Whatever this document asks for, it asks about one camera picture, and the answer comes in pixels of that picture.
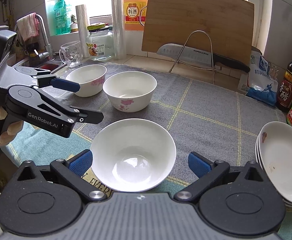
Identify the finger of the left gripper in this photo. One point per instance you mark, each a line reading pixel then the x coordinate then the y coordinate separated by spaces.
pixel 56 82
pixel 51 109

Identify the plain white bowl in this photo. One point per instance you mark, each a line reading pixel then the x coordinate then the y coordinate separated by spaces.
pixel 133 155

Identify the gloved hand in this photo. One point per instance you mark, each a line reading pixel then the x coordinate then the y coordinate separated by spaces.
pixel 12 130

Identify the red basin in sink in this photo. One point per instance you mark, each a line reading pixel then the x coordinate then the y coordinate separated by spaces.
pixel 49 66

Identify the glass jar yellow lid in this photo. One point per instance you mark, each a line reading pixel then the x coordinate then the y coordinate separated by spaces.
pixel 99 41

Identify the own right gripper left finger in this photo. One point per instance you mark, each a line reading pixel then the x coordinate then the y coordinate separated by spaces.
pixel 70 173

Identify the pink cloth on faucet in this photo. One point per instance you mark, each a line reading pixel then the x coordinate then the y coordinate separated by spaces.
pixel 28 26

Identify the metal faucet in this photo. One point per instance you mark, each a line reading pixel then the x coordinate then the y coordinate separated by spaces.
pixel 42 30

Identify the wooden cutting board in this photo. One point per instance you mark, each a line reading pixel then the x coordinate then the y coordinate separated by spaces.
pixel 222 26

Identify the salt bag blue white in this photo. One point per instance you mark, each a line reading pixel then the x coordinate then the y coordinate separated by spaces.
pixel 261 84

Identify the kitchen knife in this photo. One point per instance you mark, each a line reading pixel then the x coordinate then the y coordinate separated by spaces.
pixel 201 57

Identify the floral bowl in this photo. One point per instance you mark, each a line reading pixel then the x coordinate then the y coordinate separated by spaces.
pixel 130 91
pixel 90 78

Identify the orange cooking wine jug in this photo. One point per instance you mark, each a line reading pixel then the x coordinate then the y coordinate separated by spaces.
pixel 134 14

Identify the glass mug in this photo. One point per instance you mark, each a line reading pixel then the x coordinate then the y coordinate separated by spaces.
pixel 71 54

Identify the green dish soap bottle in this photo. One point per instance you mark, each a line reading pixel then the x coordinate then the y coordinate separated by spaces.
pixel 62 21

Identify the wire rack stand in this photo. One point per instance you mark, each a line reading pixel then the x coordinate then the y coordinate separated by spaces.
pixel 197 66

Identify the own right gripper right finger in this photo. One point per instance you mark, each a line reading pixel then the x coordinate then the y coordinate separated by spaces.
pixel 210 174

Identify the lower stacked plates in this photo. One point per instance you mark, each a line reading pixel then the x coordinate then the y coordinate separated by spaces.
pixel 258 159

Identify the grey checked table mat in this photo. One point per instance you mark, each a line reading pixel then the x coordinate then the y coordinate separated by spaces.
pixel 213 121

